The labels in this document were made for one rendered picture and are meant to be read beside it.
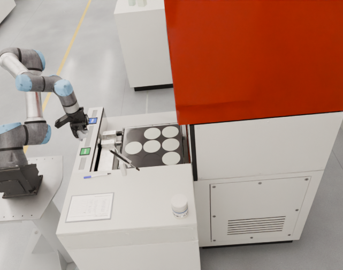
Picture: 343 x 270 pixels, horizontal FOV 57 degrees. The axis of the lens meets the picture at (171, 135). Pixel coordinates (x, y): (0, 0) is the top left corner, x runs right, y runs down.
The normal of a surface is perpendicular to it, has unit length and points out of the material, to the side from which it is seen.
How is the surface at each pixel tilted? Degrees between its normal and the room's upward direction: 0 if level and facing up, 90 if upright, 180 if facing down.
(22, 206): 0
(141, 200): 0
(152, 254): 90
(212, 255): 0
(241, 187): 90
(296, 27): 90
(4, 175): 90
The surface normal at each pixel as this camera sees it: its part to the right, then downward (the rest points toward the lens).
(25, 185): 0.04, 0.68
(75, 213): -0.10, -0.73
